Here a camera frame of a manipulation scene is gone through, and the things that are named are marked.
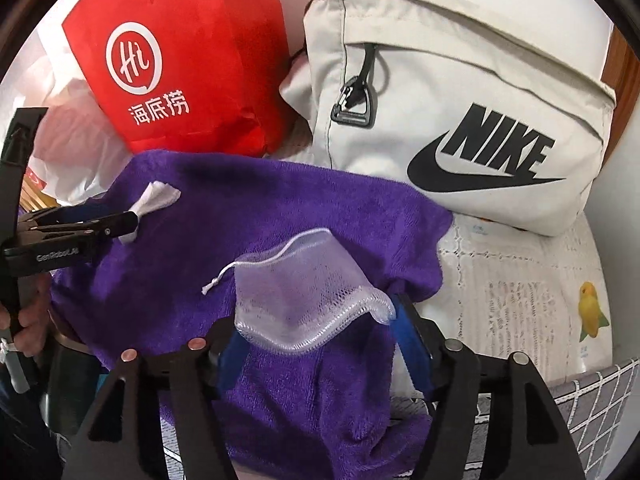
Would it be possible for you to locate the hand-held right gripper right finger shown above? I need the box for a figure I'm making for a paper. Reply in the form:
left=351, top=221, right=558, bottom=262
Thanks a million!
left=387, top=294, right=587, bottom=480

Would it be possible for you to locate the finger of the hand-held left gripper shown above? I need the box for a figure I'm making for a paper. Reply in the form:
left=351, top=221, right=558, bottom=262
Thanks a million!
left=17, top=209, right=142, bottom=231
left=20, top=226, right=139, bottom=252

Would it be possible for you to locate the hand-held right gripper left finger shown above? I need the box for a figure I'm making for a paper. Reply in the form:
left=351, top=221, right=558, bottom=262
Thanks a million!
left=75, top=321, right=249, bottom=480

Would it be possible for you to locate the white mesh drawstring pouch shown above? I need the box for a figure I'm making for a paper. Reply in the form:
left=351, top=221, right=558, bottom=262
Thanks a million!
left=201, top=228, right=396, bottom=356

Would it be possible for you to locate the purple fleece towel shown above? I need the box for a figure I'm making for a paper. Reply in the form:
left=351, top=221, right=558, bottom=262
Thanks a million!
left=50, top=151, right=455, bottom=476

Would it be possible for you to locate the person's left hand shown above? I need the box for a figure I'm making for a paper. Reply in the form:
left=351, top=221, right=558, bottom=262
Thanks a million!
left=0, top=275, right=53, bottom=358

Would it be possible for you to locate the brown patterned box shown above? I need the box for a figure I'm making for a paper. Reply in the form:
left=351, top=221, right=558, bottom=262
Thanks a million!
left=19, top=180, right=63, bottom=213

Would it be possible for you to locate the white plastic shopping bag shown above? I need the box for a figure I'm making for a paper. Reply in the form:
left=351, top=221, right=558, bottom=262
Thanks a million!
left=15, top=0, right=147, bottom=207

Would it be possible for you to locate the grey checked blanket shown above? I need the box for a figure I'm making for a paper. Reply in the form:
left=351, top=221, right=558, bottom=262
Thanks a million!
left=390, top=357, right=640, bottom=480

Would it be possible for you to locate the red paper bag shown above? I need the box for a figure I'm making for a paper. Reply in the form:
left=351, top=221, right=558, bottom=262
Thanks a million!
left=62, top=0, right=289, bottom=158

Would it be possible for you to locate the beige backpack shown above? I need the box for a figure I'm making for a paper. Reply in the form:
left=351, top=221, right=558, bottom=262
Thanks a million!
left=279, top=0, right=619, bottom=237

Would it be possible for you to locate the brown wooden frame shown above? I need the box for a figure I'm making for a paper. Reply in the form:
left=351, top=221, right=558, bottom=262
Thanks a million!
left=600, top=25, right=622, bottom=163

